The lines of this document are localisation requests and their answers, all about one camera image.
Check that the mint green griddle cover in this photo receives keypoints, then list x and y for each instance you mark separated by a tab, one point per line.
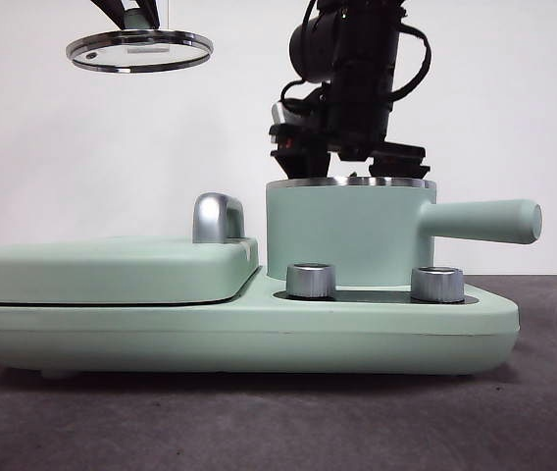
112	275

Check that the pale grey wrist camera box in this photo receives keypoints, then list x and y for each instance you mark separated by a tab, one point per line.
282	113

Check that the mint green breakfast machine base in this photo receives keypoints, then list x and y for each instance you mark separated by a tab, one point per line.
161	338

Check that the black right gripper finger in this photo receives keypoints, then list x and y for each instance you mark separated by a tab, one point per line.
398	170
305	167

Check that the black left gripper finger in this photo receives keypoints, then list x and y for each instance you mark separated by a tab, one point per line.
114	12
150	12

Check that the glass lid with green knob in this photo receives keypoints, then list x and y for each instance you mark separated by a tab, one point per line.
137	20

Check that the silver control knob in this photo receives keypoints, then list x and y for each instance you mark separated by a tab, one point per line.
310	282
436	284

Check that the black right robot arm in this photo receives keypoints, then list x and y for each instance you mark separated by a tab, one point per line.
362	73

